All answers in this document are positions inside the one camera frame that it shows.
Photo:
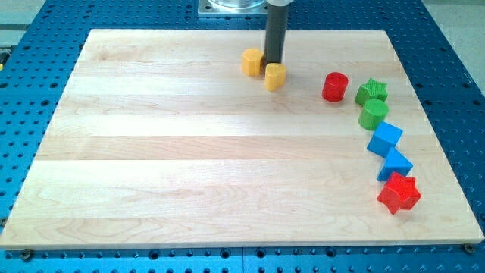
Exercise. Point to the green star block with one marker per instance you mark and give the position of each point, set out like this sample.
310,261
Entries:
373,89

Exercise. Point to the red star block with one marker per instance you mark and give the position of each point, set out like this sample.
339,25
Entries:
399,193

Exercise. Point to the yellow heart block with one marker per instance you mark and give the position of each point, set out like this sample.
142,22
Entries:
275,76

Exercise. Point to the light wooden board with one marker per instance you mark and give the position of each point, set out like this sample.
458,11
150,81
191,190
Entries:
159,140

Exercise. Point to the yellow hexagon block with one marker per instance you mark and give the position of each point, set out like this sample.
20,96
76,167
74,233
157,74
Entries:
252,62

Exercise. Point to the red cylinder block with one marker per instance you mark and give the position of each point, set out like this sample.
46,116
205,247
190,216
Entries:
334,88

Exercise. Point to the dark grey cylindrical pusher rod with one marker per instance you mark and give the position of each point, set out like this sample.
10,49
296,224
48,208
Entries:
276,24

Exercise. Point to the green cylinder block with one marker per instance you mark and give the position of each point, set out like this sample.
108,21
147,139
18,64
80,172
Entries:
374,111

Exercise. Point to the blue cube block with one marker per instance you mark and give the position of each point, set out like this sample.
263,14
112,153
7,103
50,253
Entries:
385,137

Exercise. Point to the blue triangle block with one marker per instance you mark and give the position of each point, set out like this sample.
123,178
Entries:
395,161

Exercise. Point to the blue perforated metal table plate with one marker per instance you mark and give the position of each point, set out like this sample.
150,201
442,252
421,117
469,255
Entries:
38,69

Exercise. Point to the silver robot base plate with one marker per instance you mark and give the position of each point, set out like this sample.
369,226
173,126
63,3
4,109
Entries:
231,6

